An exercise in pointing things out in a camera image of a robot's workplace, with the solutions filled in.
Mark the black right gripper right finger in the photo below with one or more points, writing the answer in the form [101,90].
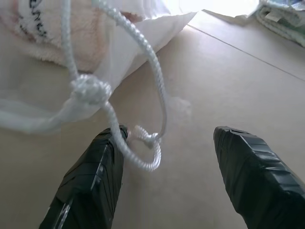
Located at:
[257,176]

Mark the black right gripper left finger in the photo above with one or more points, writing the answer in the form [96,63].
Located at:
[90,176]

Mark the pink towel with dark print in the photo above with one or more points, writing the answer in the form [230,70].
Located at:
[59,35]

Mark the pale green folded towel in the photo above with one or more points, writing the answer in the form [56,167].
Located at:
[281,21]

